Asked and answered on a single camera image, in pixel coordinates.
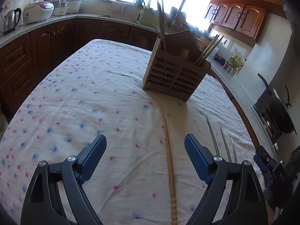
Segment steel chopstick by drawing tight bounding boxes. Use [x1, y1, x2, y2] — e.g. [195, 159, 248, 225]
[219, 127, 232, 162]
[205, 116, 220, 155]
[230, 137, 237, 164]

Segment dark carved wooden chopstick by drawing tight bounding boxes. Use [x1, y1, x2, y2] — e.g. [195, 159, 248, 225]
[196, 35, 224, 67]

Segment brown wooden chopstick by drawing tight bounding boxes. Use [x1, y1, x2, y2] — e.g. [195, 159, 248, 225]
[157, 1, 165, 50]

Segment metal spoon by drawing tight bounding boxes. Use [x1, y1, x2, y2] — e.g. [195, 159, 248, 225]
[179, 48, 189, 59]

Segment kitchen faucet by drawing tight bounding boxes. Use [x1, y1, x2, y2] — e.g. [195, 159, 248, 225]
[132, 0, 146, 21]

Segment gas stove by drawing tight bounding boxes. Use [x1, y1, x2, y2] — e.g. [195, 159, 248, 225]
[250, 105, 282, 152]

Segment black wok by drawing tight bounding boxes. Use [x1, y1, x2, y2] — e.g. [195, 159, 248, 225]
[257, 73, 296, 134]

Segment white floral tablecloth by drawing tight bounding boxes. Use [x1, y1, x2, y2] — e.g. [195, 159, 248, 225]
[1, 40, 255, 224]

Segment yellow oil bottle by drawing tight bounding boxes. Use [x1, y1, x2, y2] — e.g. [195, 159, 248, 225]
[229, 54, 241, 68]

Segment wooden utensil holder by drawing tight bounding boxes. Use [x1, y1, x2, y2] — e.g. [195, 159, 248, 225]
[142, 31, 211, 102]

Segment upper wooden cabinets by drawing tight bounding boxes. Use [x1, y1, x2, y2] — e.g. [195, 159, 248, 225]
[204, 0, 286, 42]

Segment steel electric kettle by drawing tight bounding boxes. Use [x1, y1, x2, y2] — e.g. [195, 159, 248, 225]
[3, 8, 21, 35]

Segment dish drying rack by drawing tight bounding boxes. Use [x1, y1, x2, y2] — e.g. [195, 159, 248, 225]
[166, 7, 188, 30]

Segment green basin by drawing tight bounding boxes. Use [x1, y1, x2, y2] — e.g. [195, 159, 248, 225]
[137, 20, 159, 30]

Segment wall power socket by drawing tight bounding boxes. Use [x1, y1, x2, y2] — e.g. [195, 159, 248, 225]
[1, 1, 12, 10]

